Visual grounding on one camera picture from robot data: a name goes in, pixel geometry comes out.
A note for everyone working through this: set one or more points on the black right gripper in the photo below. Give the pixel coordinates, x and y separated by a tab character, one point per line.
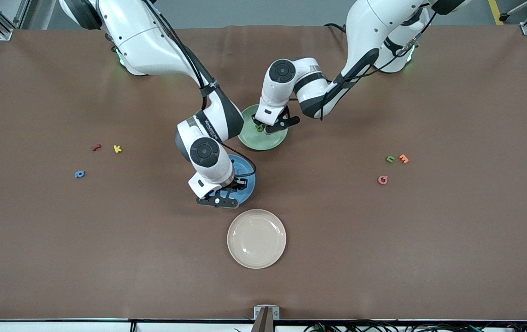
236	183

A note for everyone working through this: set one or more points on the green foam lowercase n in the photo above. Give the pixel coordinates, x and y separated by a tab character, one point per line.
390	159

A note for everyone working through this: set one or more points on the blue foam letter a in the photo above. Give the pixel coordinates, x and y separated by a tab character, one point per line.
79	174

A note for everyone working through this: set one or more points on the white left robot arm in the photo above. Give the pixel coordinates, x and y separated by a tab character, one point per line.
369	27

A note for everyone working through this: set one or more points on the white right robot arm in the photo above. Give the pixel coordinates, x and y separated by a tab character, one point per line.
143	37

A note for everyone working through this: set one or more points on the blue plate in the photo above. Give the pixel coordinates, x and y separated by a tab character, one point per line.
249	184

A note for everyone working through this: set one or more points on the pale green plate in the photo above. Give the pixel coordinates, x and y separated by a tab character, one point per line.
263	142

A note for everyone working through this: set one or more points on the cream plate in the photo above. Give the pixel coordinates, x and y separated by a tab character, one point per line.
256	239

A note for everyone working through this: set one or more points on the pink foam letter Q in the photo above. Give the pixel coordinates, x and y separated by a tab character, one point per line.
382	180

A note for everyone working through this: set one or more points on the orange foam letter m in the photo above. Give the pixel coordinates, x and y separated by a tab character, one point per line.
403	158

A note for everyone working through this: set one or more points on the yellow foam letter k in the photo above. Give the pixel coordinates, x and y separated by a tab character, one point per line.
117	148

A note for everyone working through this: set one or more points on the red foam letter r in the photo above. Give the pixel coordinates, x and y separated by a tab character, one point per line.
96	148

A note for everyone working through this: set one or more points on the brown table cover sheet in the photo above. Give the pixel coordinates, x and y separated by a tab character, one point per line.
383	276

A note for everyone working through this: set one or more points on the grey metal mount bracket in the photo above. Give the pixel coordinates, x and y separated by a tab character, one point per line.
257	313

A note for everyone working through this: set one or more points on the camera mount post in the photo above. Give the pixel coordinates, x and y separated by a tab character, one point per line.
263	323

